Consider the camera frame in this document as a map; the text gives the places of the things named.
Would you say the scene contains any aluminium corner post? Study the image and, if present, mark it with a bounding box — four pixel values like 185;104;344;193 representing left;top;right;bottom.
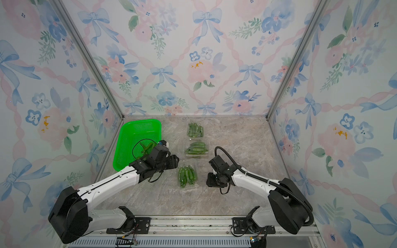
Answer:
266;0;329;122
50;1;124;120

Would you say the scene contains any green plastic basket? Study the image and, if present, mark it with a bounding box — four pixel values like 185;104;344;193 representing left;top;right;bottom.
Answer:
113;119;162;172

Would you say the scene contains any aluminium corner post left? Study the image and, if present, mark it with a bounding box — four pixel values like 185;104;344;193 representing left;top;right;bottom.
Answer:
50;1;124;120

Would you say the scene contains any aluminium corner post right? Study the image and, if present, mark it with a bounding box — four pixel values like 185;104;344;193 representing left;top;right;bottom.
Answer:
266;0;329;122

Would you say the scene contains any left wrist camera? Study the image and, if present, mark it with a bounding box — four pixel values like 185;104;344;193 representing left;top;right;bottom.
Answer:
148;140;170;162

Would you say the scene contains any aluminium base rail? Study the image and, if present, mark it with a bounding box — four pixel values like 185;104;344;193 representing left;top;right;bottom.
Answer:
55;216;325;248

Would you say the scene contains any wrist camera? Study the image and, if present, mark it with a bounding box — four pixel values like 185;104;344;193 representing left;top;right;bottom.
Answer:
148;140;170;162
209;155;230;173

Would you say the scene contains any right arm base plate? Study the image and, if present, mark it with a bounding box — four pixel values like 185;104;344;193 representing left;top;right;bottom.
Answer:
231;217;276;237

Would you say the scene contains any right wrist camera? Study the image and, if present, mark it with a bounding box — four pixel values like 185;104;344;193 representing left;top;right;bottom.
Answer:
209;155;230;173

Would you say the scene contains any clear pepper container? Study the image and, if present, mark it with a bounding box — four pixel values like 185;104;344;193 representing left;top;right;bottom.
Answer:
177;165;197;189
185;141;209;156
187;122;204;138

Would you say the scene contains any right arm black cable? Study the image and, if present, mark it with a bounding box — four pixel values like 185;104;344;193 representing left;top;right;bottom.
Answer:
214;146;314;226

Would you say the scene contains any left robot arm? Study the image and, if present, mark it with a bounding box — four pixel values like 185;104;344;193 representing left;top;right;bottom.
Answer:
48;155;179;244

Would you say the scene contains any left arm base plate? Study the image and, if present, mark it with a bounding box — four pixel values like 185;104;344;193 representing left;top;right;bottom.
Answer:
106;217;152;235

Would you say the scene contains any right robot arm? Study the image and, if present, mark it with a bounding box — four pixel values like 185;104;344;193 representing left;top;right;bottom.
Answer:
206;168;314;235

